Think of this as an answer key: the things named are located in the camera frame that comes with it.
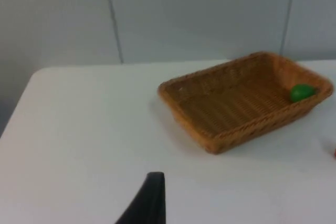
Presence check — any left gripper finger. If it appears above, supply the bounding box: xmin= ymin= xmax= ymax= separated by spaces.
xmin=114 ymin=172 xmax=166 ymax=224

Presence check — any pale brown wicker basket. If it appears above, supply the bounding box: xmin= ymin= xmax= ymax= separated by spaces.
xmin=157 ymin=51 xmax=334 ymax=154

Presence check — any green ball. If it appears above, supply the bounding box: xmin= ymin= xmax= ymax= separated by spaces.
xmin=289 ymin=83 xmax=317 ymax=103

